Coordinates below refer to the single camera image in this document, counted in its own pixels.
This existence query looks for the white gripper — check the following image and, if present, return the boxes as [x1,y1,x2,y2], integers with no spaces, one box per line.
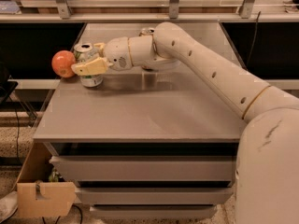
[71,37,133,76]

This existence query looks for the white green 7up can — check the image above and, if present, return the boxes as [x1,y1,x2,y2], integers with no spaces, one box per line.
[74,43,103,88]

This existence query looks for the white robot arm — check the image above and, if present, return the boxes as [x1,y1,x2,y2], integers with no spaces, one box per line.
[71,22,299,224]

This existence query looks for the orange red apple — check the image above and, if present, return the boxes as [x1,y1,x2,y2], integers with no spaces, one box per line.
[51,50,76,78]

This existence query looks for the gold soda can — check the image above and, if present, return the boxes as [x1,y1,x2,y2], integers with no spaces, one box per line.
[139,27,155,36]

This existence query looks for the grey top drawer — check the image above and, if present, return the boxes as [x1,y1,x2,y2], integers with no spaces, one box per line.
[50,156,235,182]

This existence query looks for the grey drawer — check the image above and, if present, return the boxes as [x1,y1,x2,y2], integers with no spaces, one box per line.
[90,205,217,219]
[50,156,235,182]
[76,188,233,205]

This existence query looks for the grey middle drawer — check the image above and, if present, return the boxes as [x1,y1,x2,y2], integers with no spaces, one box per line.
[76,188,233,205]

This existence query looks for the grey bottom drawer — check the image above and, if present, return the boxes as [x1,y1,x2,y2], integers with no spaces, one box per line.
[90,205,217,219]

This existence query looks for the metal shelf frame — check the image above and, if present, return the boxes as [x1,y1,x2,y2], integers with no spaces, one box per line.
[0,0,299,23]

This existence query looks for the black cable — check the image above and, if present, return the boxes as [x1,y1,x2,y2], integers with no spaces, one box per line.
[246,10,262,67]

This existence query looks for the wooden notched bracket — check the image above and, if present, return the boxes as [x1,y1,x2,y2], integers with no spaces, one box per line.
[16,143,76,218]

